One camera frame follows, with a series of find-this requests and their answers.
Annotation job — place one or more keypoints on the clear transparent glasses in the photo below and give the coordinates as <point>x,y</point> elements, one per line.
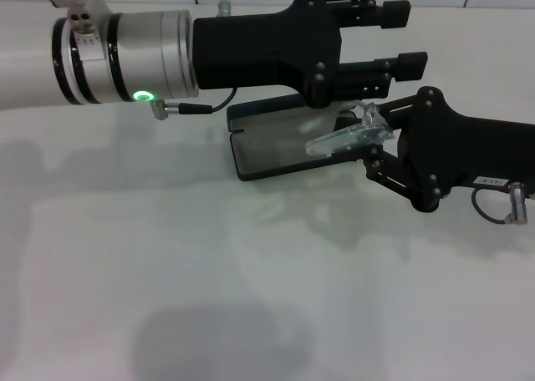
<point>347,136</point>

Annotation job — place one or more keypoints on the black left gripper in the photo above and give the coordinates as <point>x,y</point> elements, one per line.
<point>259,51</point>

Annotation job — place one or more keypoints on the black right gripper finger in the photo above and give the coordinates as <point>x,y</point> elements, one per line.
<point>395,13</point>

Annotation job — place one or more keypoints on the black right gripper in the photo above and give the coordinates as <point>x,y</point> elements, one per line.
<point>460,151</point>

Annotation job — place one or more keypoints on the silver cylindrical connector stub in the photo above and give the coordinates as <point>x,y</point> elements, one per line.
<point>224,8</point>

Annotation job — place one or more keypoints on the black glasses case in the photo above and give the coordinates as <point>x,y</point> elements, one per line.
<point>259,155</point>

